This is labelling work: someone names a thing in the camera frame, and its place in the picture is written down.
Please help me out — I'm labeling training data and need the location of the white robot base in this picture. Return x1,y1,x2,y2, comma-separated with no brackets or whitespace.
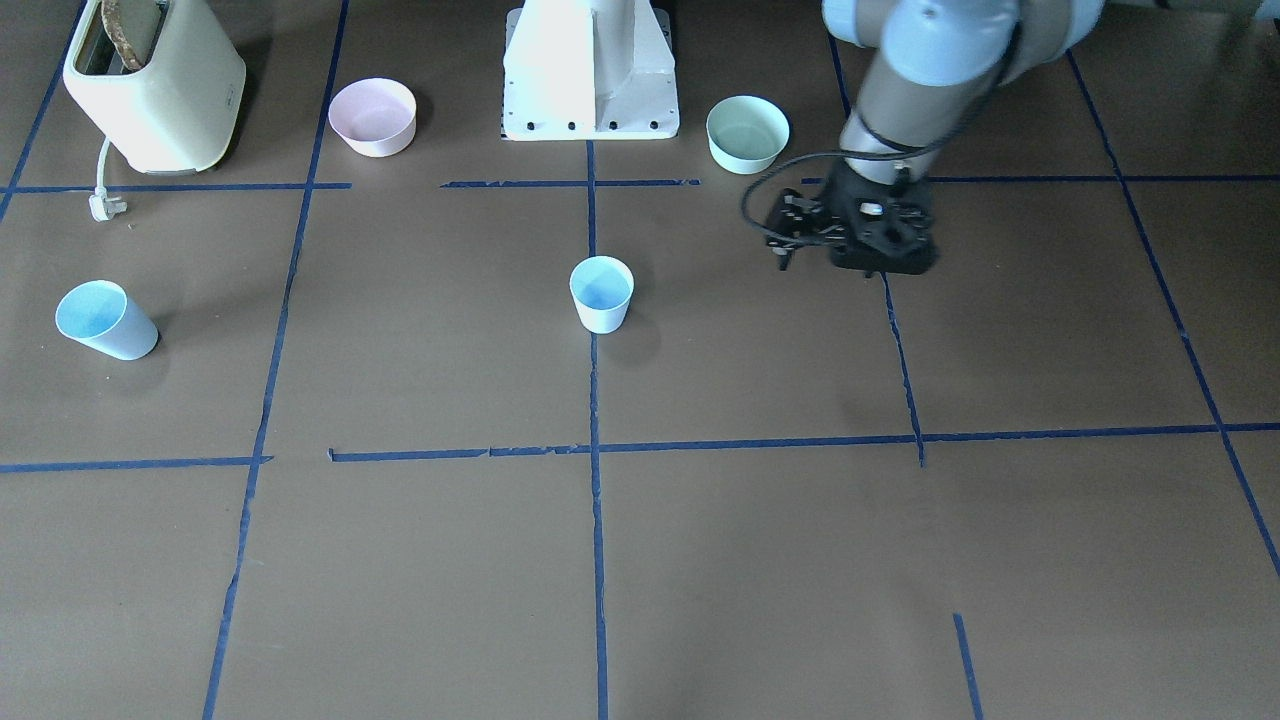
500,1,681,142

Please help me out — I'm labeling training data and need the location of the pink bowl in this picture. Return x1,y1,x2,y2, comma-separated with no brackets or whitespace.
326,77,419,158

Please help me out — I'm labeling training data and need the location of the toast slice in toaster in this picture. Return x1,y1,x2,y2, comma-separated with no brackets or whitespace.
99,0,166,72

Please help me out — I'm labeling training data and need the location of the white power plug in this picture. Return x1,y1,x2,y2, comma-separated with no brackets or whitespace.
88,138,128,223

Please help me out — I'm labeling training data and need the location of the green bowl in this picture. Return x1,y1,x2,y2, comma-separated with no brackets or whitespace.
705,95,791,176

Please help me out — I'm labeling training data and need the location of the cream toaster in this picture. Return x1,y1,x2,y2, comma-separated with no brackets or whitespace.
61,1,246,176

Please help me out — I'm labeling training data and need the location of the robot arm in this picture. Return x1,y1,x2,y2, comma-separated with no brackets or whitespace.
765,1,1105,275

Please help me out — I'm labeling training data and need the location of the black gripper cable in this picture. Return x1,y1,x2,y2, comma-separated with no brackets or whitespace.
740,20,1027,251

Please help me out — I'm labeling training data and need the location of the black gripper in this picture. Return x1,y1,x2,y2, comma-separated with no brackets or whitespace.
765,160,938,275

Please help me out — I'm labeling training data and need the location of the light blue cup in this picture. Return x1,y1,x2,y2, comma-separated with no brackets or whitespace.
568,256,635,334
54,281,160,361

